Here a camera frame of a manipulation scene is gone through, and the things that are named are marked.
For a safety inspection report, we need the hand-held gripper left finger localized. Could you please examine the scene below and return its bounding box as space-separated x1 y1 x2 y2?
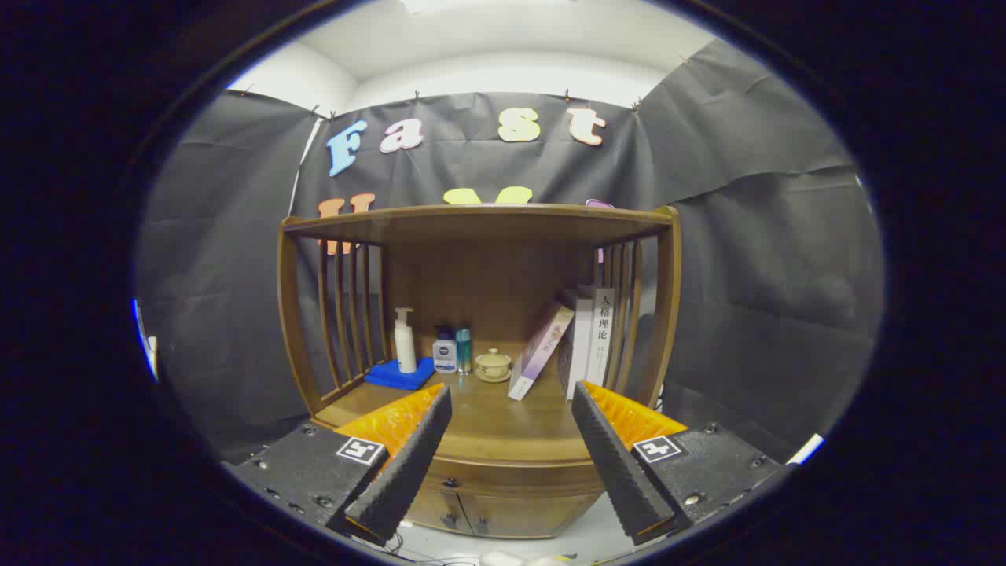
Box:
224 383 454 548

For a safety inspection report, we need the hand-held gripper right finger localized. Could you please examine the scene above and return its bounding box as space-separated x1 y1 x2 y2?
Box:
571 380 787 546

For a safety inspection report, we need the wooden drawer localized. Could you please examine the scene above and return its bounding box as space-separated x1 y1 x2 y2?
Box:
424 454 610 498

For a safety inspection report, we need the wooden cabinet door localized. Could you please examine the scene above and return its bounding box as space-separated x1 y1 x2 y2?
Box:
405 487 472 535
460 491 602 540

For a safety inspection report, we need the wooden countertop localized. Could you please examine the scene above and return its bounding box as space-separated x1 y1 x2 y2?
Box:
314 369 630 465

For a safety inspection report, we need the wooden cabinet with slatted shelf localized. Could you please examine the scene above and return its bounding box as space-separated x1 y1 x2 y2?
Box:
277 204 682 540

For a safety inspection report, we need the blue folded cloth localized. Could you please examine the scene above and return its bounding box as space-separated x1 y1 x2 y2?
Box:
364 358 437 391

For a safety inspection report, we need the grey patterned book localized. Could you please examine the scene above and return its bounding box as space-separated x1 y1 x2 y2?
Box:
556 291 578 398

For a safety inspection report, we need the white lotion bottle blue cap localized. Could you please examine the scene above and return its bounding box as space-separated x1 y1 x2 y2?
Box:
432 326 458 373

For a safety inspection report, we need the white pump bottle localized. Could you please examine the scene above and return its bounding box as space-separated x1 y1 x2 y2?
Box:
393 307 418 374

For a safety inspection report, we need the plain white book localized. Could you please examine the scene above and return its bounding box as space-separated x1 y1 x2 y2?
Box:
566 297 596 402

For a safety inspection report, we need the cream lidded tea bowl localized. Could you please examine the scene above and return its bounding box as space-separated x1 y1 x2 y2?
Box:
474 347 513 384

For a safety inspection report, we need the purple and white book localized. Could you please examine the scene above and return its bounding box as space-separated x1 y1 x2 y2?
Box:
508 305 576 402

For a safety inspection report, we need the white book with black characters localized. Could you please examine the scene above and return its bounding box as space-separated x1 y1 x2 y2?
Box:
586 287 616 388

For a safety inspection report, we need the white appliance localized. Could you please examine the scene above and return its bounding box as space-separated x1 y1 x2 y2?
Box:
786 432 826 466

